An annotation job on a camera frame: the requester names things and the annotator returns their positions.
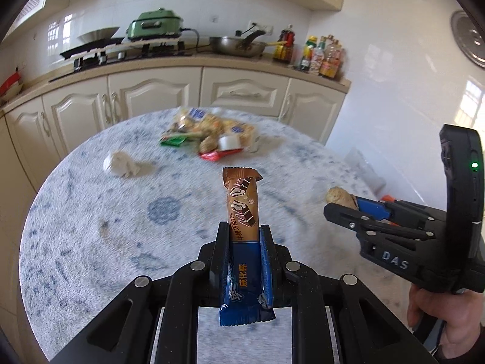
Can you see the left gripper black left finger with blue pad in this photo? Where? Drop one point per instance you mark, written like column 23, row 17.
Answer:
column 155, row 321

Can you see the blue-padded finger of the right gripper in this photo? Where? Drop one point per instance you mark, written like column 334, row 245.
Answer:
column 400, row 212

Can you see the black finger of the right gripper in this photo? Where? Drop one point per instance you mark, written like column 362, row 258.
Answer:
column 364, row 223

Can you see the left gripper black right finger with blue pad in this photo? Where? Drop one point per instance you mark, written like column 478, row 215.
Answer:
column 336, row 319

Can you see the brown blue wafer wrapper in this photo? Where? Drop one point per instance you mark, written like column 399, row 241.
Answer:
column 249, row 294

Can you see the clear snack mix bag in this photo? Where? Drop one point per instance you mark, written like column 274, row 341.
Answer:
column 205, row 128

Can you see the green white snack wrapper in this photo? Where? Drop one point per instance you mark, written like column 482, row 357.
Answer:
column 172, row 139

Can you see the cream kitchen cabinet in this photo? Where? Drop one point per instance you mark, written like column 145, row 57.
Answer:
column 52, row 118

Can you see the person's right hand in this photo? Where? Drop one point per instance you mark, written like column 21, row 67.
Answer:
column 462, row 339

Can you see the white blue patterned tablecloth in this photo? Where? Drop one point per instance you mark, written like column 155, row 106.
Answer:
column 88, row 234

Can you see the small white yellow wrapper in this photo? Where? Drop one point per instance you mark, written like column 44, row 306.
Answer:
column 229, row 142

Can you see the red snack wrapper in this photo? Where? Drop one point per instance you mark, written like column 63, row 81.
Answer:
column 217, row 155

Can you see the amber condiment bottle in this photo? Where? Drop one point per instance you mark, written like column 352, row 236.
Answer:
column 332, row 58

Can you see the white label condiment bottle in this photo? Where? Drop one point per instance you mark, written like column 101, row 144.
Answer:
column 317, row 57

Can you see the crumpled white tissue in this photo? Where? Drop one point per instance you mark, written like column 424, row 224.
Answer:
column 120, row 164

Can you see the yellow cap sauce bottle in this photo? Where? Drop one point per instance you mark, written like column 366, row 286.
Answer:
column 307, row 54

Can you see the dark red oil bottle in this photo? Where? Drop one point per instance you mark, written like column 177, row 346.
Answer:
column 284, row 50

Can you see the red bowl on counter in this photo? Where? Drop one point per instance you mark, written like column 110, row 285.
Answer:
column 11, row 87

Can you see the black gas stove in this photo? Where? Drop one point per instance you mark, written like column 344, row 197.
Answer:
column 110, row 51

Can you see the green electric cooker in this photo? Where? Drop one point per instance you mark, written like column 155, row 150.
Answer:
column 157, row 24

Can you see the steel pan on stove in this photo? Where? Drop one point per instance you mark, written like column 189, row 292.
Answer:
column 97, row 35

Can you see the steel wok with handle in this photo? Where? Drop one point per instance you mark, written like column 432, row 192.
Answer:
column 238, row 46

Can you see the white wall socket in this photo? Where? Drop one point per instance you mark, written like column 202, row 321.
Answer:
column 253, row 26

